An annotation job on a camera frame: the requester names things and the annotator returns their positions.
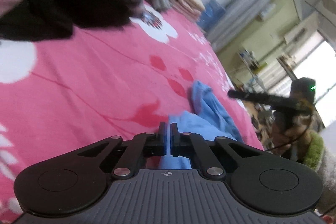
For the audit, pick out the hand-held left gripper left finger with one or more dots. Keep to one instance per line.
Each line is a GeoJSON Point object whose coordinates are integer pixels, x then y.
{"type": "Point", "coordinates": [162, 137]}

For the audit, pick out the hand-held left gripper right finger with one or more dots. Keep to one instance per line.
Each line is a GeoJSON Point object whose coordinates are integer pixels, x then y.
{"type": "Point", "coordinates": [174, 137]}

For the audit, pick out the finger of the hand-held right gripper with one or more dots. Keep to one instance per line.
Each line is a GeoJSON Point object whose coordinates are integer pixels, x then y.
{"type": "Point", "coordinates": [262, 100]}

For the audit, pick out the blue printed t-shirt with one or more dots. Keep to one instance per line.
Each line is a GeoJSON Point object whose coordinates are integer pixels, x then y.
{"type": "Point", "coordinates": [210, 113]}

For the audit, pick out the person's right hand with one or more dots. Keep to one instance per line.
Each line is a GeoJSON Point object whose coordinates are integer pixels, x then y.
{"type": "Point", "coordinates": [283, 142]}

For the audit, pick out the folding table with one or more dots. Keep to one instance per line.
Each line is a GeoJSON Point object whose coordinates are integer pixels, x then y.
{"type": "Point", "coordinates": [249, 66]}

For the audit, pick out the pink floral blanket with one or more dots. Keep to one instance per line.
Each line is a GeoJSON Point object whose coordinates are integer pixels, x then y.
{"type": "Point", "coordinates": [92, 77]}

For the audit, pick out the blue water jug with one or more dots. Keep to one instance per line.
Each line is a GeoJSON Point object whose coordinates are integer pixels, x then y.
{"type": "Point", "coordinates": [211, 14]}

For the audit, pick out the pink folded towel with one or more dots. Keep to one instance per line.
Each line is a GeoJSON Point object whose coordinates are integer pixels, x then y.
{"type": "Point", "coordinates": [183, 5]}

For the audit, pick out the black garment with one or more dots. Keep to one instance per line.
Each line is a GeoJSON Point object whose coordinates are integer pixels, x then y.
{"type": "Point", "coordinates": [60, 14]}

